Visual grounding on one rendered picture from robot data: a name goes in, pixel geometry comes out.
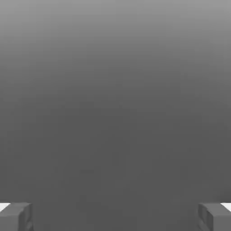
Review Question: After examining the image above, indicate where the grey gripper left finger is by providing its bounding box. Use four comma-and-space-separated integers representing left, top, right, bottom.
0, 202, 34, 231

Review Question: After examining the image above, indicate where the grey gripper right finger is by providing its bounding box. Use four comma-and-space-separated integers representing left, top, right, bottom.
197, 202, 231, 231

